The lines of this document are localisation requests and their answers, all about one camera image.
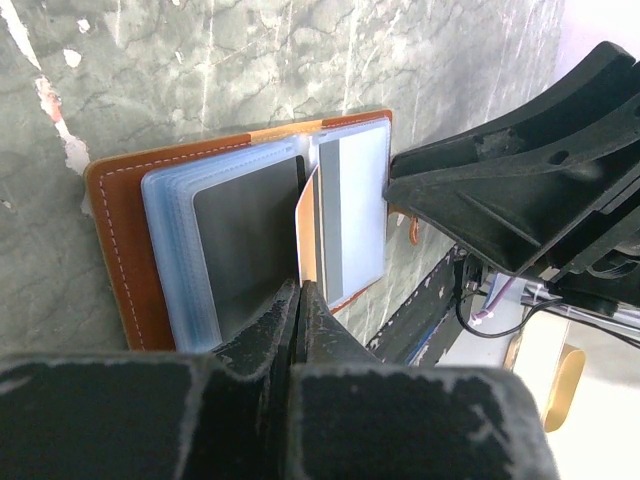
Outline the gold credit card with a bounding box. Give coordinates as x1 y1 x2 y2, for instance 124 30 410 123
295 166 320 285

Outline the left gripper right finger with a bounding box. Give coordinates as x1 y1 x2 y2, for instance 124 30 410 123
284 281 559 479

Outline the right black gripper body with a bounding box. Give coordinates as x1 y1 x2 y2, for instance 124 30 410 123
522 184 639 314

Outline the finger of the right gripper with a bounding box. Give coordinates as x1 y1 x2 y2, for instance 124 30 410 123
385 42 639 275

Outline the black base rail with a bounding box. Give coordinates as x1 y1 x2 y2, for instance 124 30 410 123
366 247 485 367

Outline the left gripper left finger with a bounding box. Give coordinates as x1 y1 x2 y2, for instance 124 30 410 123
1 281 300 479

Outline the black credit card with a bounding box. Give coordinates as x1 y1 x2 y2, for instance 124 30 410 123
193 156 304 341

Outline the brown leather card holder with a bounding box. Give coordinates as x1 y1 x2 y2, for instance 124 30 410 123
84 109 393 353

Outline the white credit card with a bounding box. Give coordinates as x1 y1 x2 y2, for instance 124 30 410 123
319 128 388 308

